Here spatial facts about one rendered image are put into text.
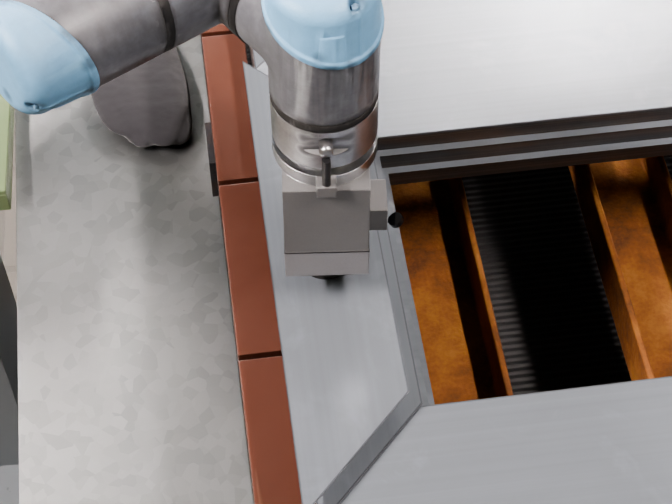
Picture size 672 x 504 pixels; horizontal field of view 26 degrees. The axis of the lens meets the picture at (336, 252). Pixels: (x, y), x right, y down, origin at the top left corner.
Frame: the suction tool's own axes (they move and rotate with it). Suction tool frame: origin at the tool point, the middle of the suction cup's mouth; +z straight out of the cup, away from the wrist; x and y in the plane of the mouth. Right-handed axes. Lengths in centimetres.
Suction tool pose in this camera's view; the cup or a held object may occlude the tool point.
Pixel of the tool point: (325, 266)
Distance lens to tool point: 116.3
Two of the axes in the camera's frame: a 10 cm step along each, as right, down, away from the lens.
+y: -0.3, -8.1, 5.8
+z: 0.0, 5.8, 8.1
